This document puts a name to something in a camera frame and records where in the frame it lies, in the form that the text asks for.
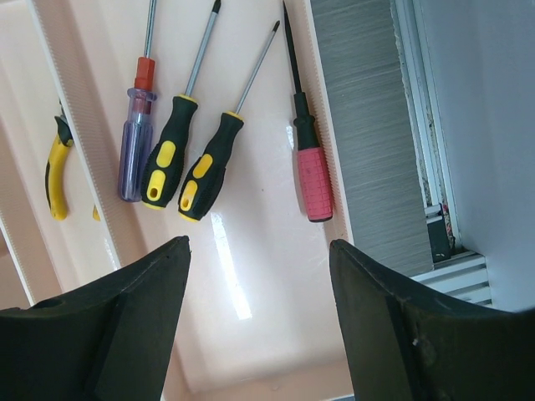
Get aluminium frame rail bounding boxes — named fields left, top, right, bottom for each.
left=412, top=251, right=492, bottom=307

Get yellow handled pliers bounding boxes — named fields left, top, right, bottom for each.
left=43, top=98, right=101, bottom=222

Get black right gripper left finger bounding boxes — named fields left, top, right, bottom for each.
left=1, top=236, right=191, bottom=400

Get yellow black stubby screwdriver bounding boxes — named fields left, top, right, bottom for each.
left=141, top=0, right=222, bottom=210

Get pink handled screwdriver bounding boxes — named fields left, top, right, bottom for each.
left=283, top=3, right=334, bottom=223

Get pink plastic tool box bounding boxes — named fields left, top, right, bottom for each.
left=0, top=0, right=356, bottom=401

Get blue handled screwdriver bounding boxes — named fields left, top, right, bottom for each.
left=118, top=0, right=157, bottom=202

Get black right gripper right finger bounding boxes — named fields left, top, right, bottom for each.
left=329, top=240, right=534, bottom=400

